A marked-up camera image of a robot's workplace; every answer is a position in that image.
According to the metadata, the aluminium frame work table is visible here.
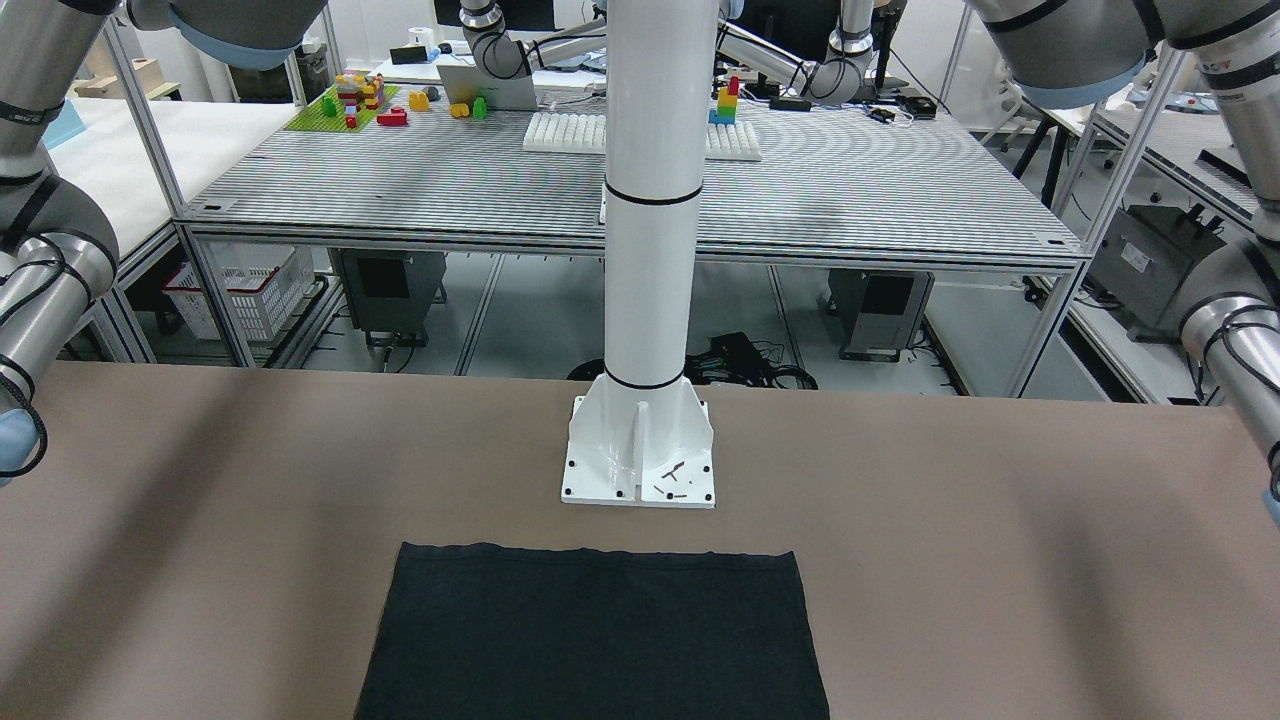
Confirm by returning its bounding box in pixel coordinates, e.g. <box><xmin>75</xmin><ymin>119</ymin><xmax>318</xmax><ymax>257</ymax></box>
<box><xmin>180</xmin><ymin>102</ymin><xmax>1101</xmax><ymax>400</ymax></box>

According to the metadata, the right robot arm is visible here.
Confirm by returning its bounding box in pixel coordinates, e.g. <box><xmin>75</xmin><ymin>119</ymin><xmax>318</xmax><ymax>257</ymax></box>
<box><xmin>1</xmin><ymin>1</ymin><xmax>323</xmax><ymax>482</ymax></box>

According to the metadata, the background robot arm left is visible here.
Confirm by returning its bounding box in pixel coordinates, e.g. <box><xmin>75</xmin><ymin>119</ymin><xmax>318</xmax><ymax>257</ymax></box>
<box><xmin>458</xmin><ymin>1</ymin><xmax>608</xmax><ymax>79</ymax></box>

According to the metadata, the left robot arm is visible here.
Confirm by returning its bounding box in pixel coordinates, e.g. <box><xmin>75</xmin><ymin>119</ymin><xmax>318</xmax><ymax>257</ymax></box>
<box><xmin>972</xmin><ymin>1</ymin><xmax>1279</xmax><ymax>516</ymax></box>

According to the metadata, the green lego baseplate with bricks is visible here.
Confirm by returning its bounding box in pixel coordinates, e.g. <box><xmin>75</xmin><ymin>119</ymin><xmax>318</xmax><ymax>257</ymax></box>
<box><xmin>283</xmin><ymin>73</ymin><xmax>401</xmax><ymax>133</ymax></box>

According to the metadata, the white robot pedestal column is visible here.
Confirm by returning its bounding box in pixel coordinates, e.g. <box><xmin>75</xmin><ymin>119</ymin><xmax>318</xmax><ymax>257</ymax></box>
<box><xmin>559</xmin><ymin>1</ymin><xmax>719</xmax><ymax>509</ymax></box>

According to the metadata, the red lego brick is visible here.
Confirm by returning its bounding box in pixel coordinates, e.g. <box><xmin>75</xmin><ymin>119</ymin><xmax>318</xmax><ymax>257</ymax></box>
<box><xmin>376</xmin><ymin>108</ymin><xmax>410</xmax><ymax>127</ymax></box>

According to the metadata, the white plastic basket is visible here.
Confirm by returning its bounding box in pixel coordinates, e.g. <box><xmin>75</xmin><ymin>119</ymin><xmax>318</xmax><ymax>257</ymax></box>
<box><xmin>163</xmin><ymin>243</ymin><xmax>315</xmax><ymax>343</ymax></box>

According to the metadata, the white egg-crate tray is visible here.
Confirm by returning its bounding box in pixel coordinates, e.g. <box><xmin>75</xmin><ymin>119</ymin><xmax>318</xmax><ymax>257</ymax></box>
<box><xmin>522</xmin><ymin>111</ymin><xmax>764</xmax><ymax>161</ymax></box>

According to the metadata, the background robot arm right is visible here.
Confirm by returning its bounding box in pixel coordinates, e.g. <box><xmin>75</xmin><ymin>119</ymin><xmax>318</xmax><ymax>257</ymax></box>
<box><xmin>717</xmin><ymin>1</ymin><xmax>876</xmax><ymax>106</ymax></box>

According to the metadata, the stacked colourful brick tower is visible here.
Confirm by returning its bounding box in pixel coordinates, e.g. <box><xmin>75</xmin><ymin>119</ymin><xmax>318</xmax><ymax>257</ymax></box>
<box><xmin>708</xmin><ymin>76</ymin><xmax>741</xmax><ymax>126</ymax></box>

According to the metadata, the grey control box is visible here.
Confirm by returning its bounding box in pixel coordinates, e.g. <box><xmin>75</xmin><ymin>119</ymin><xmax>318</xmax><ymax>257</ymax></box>
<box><xmin>328</xmin><ymin>249</ymin><xmax>447</xmax><ymax>348</ymax></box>
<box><xmin>826</xmin><ymin>268</ymin><xmax>934</xmax><ymax>363</ymax></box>

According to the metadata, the black t-shirt with logo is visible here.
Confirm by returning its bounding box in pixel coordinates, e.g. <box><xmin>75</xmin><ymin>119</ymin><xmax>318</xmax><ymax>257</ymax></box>
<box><xmin>355</xmin><ymin>543</ymin><xmax>829</xmax><ymax>719</ymax></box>

